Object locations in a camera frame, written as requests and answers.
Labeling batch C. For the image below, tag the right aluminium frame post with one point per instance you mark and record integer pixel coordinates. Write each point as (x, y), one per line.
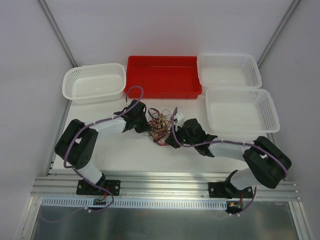
(288, 14)

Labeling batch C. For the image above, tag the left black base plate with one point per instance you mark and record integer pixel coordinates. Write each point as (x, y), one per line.
(86, 189)

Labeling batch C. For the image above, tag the white near rectangular basket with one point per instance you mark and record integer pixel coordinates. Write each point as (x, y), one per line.
(241, 111)

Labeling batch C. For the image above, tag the white rectangular basket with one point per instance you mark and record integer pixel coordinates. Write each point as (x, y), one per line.
(217, 70)
(241, 111)

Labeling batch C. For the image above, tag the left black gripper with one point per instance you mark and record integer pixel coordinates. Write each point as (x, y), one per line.
(140, 122)

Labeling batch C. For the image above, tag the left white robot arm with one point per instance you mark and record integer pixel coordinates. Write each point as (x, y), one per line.
(77, 143)

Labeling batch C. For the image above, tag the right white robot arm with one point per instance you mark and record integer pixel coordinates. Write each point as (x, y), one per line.
(266, 163)

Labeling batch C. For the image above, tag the left aluminium frame post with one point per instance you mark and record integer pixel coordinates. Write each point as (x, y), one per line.
(57, 32)

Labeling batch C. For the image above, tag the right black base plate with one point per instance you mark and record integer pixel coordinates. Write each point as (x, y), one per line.
(228, 191)

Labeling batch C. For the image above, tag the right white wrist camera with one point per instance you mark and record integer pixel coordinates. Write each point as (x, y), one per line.
(178, 121)

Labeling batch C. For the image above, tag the white oval perforated basket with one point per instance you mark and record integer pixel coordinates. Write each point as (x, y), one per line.
(94, 83)

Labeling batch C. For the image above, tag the aluminium mounting rail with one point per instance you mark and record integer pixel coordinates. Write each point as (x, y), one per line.
(157, 185)

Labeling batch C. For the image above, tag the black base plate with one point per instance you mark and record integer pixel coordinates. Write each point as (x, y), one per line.
(228, 191)
(86, 189)

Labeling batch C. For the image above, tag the aluminium frame post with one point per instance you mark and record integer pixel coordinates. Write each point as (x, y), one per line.
(288, 14)
(57, 32)

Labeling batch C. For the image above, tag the white slotted cable duct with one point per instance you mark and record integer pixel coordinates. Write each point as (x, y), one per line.
(134, 203)

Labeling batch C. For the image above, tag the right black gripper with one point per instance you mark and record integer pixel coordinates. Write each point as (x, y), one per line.
(178, 135)

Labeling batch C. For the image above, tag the red plastic bin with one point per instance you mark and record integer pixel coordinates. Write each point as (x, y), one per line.
(163, 77)

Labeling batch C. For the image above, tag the white far rectangular basket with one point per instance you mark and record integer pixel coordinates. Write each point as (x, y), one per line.
(217, 70)

